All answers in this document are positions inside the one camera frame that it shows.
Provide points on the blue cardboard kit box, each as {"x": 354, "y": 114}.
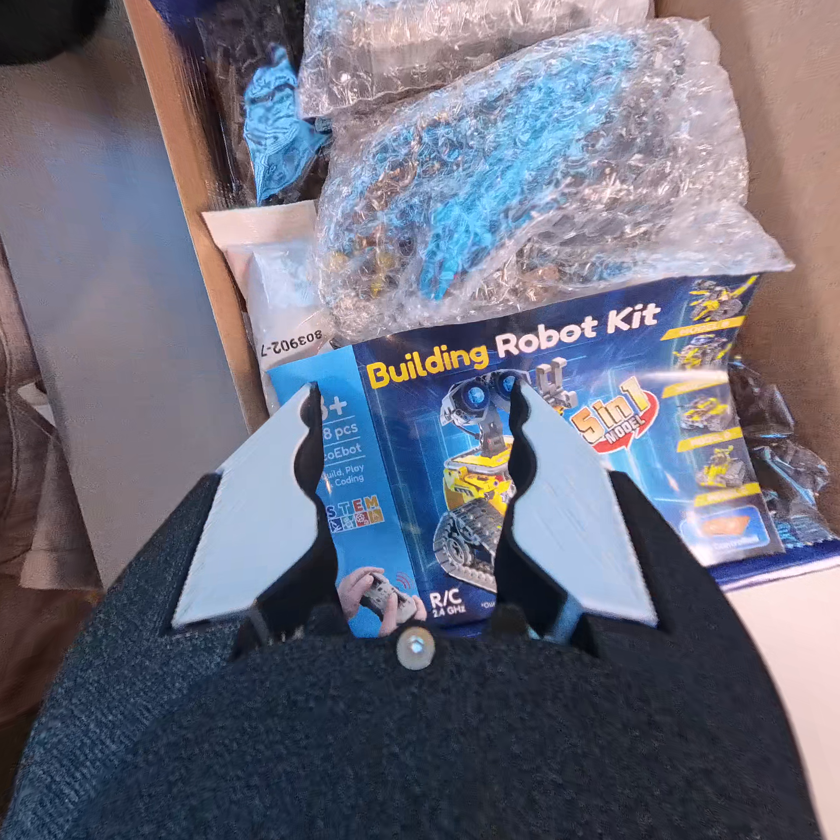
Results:
{"x": 787, "y": 131}

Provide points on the white labelled parts bag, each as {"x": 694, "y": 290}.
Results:
{"x": 269, "y": 275}

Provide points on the bubble wrap bag blue parts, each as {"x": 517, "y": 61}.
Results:
{"x": 525, "y": 184}

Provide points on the blue robot kit booklet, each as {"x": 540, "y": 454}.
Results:
{"x": 420, "y": 459}

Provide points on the grey desk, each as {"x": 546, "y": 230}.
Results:
{"x": 131, "y": 328}

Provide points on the bag of wheels and beams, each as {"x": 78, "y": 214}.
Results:
{"x": 781, "y": 459}

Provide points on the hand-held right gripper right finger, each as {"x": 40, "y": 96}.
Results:
{"x": 577, "y": 525}

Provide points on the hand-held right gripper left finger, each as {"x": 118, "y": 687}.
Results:
{"x": 256, "y": 525}

